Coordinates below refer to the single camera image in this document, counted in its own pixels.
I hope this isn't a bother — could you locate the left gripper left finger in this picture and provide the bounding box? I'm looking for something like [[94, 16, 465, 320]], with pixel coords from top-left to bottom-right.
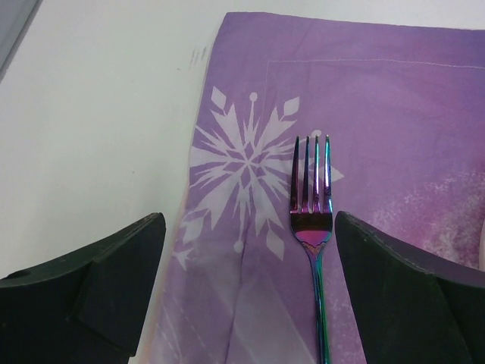
[[1, 212, 166, 363]]

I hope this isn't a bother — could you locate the cream white plate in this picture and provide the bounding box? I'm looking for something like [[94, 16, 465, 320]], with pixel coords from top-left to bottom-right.
[[479, 221, 485, 271]]

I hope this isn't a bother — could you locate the left aluminium frame post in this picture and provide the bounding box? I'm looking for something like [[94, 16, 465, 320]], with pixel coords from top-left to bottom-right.
[[0, 0, 42, 80]]

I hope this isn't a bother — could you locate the purple Elsa placemat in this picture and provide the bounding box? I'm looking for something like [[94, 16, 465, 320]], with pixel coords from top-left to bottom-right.
[[145, 13, 484, 363]]

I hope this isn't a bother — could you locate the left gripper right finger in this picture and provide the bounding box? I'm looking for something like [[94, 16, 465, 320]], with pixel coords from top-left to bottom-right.
[[335, 212, 484, 363]]

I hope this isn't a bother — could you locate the iridescent purple fork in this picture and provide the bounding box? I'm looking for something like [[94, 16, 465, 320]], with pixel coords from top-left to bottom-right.
[[289, 136, 333, 363]]

